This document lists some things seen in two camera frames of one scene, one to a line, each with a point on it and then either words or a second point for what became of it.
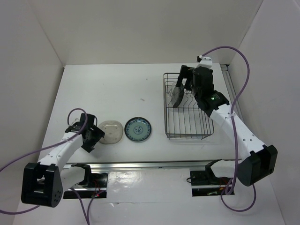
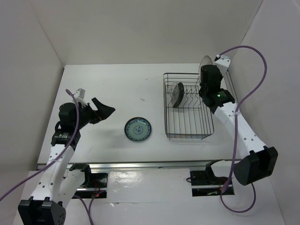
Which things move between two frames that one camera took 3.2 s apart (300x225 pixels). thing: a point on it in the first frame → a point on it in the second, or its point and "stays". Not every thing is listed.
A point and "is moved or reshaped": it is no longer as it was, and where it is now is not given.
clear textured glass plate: [172, 94] stays
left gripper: [97, 133] → [103, 111]
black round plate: [180, 97] stays
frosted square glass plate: [113, 131] is moved or reshaped
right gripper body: [195, 93] → [201, 91]
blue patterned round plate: [138, 129] stays
